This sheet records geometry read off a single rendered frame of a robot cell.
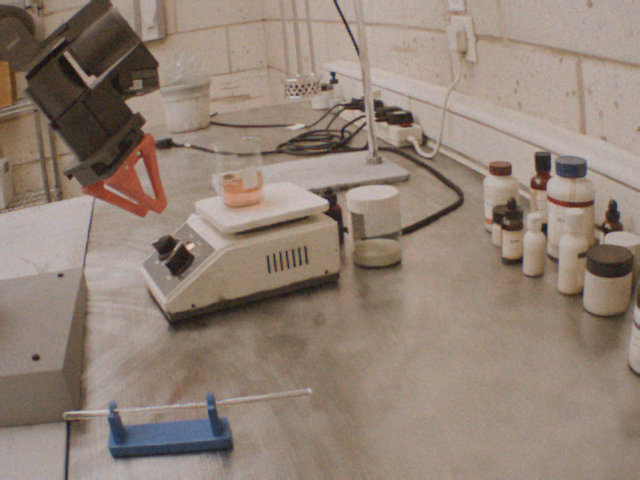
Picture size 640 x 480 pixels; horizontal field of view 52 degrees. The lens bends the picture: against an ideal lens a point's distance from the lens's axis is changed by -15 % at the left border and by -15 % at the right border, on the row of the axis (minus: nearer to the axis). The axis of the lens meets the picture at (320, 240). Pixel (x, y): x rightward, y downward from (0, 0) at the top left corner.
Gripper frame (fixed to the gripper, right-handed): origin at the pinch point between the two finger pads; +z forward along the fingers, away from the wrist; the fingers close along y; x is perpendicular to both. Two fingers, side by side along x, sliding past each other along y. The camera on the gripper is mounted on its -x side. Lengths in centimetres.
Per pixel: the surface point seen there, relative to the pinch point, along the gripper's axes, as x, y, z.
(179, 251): 0.8, 0.1, 5.9
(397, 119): -64, 24, 36
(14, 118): -97, 237, 0
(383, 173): -41, 13, 31
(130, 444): 24.5, -16.7, 4.1
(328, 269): -7.0, -7.6, 17.6
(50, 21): -131, 214, -24
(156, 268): 1.7, 5.6, 7.2
